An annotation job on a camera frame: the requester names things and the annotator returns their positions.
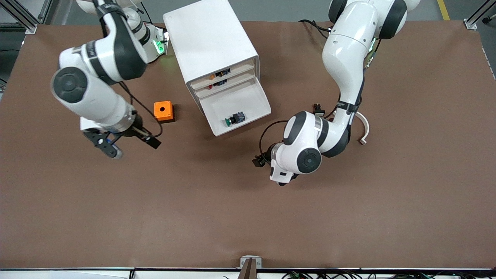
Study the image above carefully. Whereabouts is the aluminium frame profile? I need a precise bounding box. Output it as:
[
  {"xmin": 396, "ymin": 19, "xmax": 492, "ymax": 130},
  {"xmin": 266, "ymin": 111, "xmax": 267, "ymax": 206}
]
[
  {"xmin": 464, "ymin": 0, "xmax": 496, "ymax": 30},
  {"xmin": 0, "ymin": 0, "xmax": 38, "ymax": 34}
]

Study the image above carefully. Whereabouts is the white drawer holding orange button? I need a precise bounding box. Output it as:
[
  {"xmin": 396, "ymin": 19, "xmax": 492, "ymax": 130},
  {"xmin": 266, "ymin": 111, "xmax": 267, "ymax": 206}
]
[{"xmin": 190, "ymin": 57, "xmax": 256, "ymax": 90}]

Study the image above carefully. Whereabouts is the white drawer holding red button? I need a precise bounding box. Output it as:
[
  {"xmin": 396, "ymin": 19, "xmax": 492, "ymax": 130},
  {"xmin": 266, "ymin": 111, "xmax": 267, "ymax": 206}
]
[{"xmin": 193, "ymin": 69, "xmax": 257, "ymax": 98}]

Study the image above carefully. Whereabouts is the white drawer cabinet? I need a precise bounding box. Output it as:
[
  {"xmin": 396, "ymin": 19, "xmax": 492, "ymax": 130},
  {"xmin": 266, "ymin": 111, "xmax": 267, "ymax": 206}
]
[{"xmin": 163, "ymin": 0, "xmax": 260, "ymax": 117}]

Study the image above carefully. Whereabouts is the black base cable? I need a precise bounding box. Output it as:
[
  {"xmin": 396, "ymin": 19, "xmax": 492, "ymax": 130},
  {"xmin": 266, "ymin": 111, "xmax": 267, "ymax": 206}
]
[{"xmin": 298, "ymin": 19, "xmax": 330, "ymax": 39}]

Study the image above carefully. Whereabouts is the grey bracket with brown post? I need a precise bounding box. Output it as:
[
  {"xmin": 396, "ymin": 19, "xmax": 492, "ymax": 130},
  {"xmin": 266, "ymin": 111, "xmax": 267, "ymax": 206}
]
[{"xmin": 237, "ymin": 255, "xmax": 262, "ymax": 279}]

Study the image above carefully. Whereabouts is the orange box with hole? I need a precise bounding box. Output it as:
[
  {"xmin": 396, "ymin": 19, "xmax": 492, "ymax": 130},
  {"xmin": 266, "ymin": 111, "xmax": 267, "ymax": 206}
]
[{"xmin": 154, "ymin": 101, "xmax": 175, "ymax": 124}]

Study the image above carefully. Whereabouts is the white drawer holding green button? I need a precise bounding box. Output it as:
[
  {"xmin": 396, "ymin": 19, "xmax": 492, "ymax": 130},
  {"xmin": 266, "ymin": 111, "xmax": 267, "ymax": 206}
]
[{"xmin": 200, "ymin": 76, "xmax": 272, "ymax": 137}]

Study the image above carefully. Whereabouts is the green push button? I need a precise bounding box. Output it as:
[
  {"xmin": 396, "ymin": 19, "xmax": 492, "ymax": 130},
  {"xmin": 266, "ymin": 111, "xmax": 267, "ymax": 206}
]
[{"xmin": 224, "ymin": 111, "xmax": 246, "ymax": 127}]

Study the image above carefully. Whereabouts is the white table edge board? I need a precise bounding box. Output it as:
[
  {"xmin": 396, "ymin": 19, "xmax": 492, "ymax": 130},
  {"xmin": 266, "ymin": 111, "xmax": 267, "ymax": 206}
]
[{"xmin": 0, "ymin": 269, "xmax": 248, "ymax": 279}]

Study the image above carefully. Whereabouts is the white curved bracket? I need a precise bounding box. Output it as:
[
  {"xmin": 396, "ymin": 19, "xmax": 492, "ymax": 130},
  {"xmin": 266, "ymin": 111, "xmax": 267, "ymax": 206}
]
[{"xmin": 355, "ymin": 111, "xmax": 370, "ymax": 146}]

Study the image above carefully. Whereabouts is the metal base connector bracket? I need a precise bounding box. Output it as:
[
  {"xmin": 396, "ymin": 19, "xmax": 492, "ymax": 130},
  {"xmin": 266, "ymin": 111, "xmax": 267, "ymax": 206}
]
[{"xmin": 153, "ymin": 26, "xmax": 170, "ymax": 55}]

